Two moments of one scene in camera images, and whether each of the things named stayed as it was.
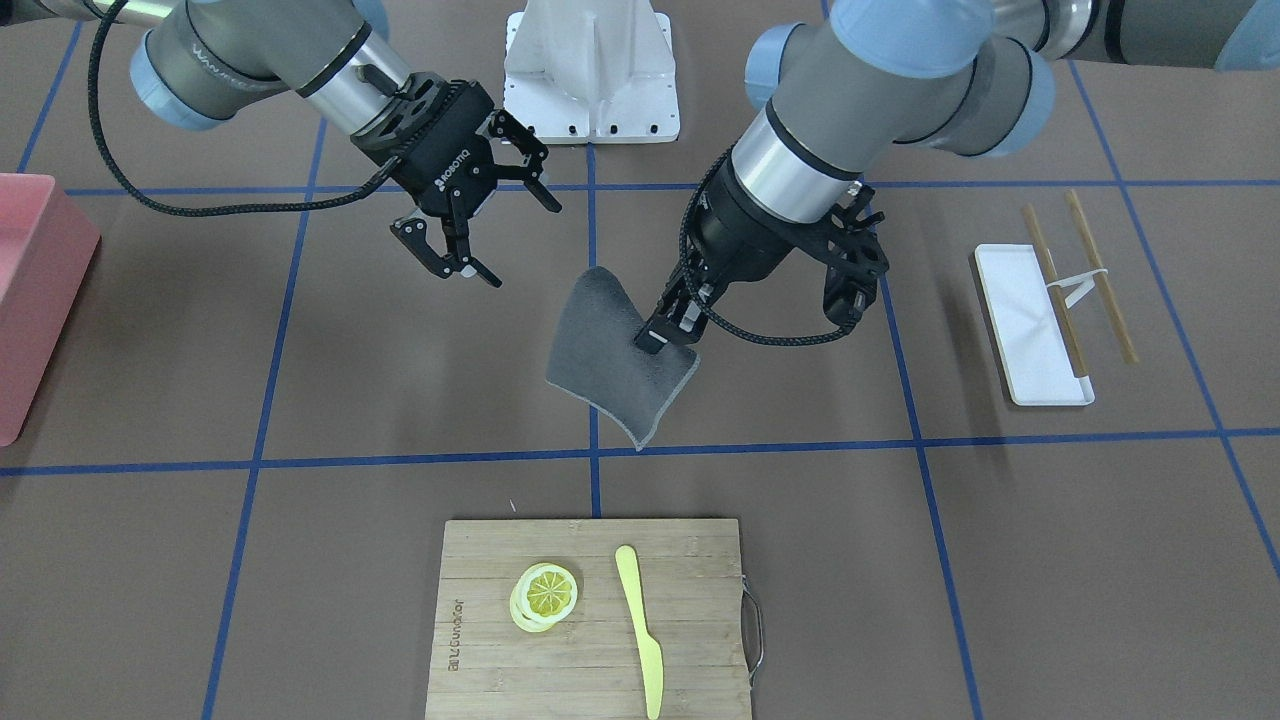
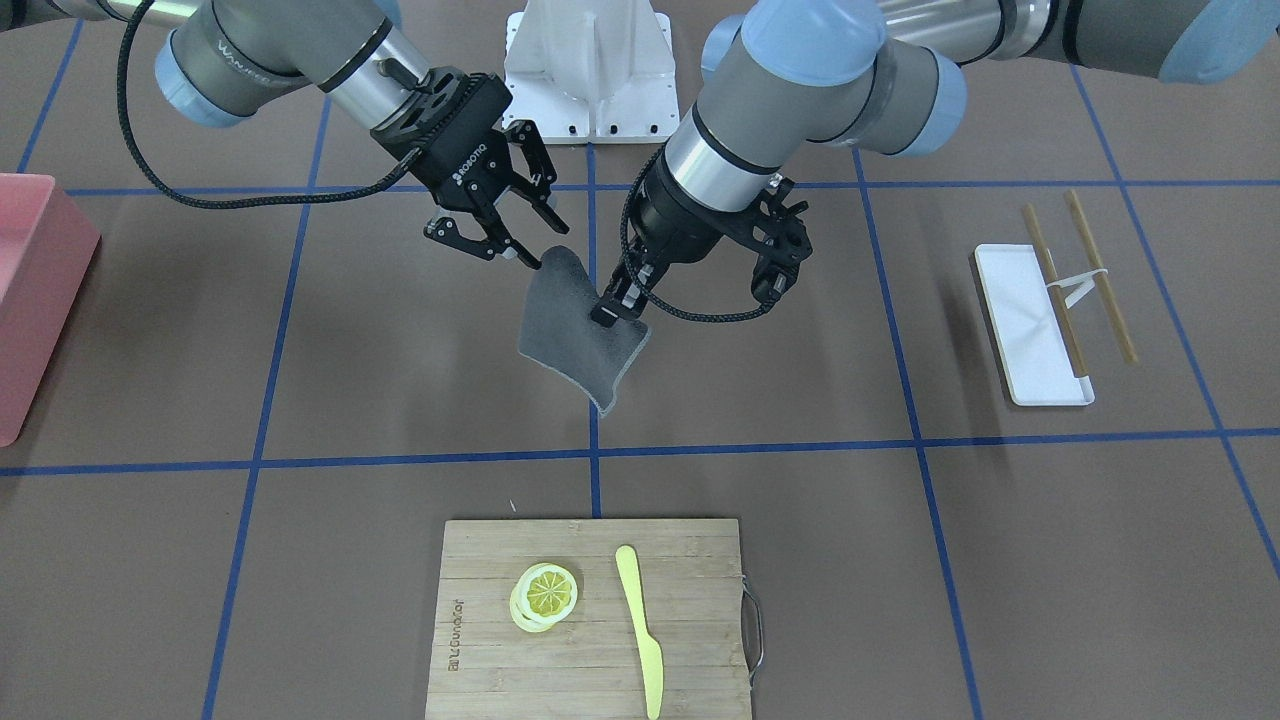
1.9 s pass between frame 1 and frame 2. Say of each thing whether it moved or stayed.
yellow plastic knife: stayed
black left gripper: moved
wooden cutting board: stayed
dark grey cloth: moved
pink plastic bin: stayed
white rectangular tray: stayed
